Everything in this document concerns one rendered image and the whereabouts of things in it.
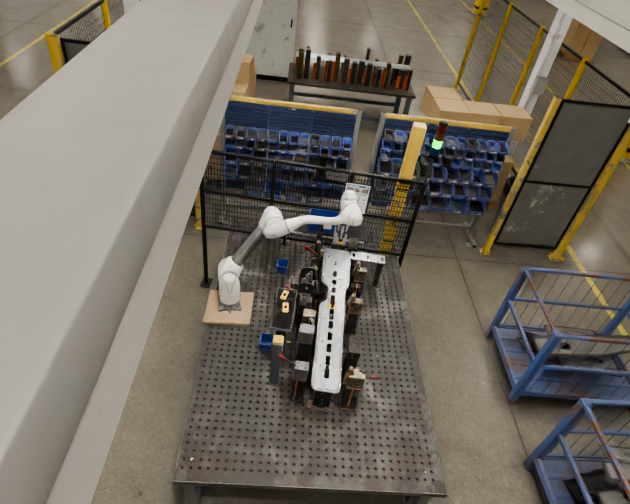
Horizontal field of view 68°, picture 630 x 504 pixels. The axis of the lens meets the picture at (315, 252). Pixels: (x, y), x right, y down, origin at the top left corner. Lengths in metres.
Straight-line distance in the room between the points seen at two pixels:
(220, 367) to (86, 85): 3.08
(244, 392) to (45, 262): 3.08
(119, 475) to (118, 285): 3.66
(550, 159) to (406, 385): 3.12
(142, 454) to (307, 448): 1.37
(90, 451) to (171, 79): 0.28
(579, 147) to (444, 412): 3.08
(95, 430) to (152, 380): 3.99
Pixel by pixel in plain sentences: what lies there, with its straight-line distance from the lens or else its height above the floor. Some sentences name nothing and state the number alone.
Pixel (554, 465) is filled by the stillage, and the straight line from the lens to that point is 4.33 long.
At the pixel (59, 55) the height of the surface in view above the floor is 1.84.
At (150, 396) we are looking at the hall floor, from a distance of 4.18.
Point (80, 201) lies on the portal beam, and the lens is 0.28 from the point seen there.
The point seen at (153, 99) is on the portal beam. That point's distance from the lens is 0.39.
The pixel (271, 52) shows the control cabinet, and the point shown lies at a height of 0.54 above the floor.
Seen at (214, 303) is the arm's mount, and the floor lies 0.71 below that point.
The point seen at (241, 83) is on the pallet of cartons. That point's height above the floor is 0.75.
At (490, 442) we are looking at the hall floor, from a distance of 4.38.
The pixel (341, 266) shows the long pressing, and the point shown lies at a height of 1.00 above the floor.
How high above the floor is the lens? 3.48
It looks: 40 degrees down
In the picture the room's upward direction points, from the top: 9 degrees clockwise
